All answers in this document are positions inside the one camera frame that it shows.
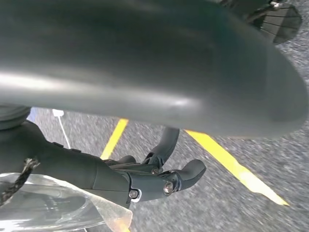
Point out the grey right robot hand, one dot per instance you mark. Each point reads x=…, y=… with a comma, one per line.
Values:
x=120, y=64

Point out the white power strip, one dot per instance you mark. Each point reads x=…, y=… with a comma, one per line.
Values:
x=58, y=112

